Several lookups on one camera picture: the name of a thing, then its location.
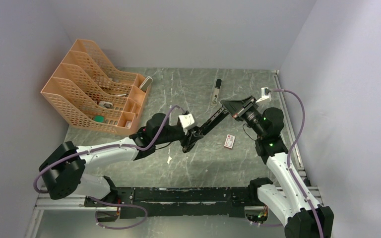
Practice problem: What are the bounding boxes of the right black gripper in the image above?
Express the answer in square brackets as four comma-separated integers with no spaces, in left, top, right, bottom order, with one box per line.
[221,95,266,138]

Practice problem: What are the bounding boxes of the beige black stapler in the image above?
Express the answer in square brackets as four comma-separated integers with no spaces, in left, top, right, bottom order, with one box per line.
[211,78,222,104]

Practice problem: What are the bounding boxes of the red white staple box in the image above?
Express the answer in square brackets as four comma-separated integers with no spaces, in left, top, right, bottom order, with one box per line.
[224,134,236,149]

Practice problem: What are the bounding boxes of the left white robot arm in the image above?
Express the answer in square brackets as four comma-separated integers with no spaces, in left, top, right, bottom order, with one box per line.
[39,112,196,206]

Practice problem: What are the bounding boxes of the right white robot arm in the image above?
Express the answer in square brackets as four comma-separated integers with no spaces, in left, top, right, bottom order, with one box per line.
[220,96,334,238]

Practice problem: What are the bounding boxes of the green round object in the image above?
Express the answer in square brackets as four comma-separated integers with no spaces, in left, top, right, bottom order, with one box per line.
[93,115,105,123]

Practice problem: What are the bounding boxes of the silver tape dispenser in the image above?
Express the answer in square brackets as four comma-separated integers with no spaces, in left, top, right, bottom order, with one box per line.
[98,101,114,109]

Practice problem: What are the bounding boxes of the grey white device in organizer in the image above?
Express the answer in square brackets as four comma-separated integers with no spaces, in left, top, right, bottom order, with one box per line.
[139,76,153,92]

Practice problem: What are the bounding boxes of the orange mesh file organizer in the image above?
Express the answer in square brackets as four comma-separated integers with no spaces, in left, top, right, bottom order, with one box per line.
[41,39,151,135]

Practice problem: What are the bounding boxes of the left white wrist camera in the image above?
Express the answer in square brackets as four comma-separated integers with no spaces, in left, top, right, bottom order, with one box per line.
[178,113,197,134]

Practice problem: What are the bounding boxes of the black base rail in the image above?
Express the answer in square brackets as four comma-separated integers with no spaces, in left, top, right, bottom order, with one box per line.
[84,187,264,222]

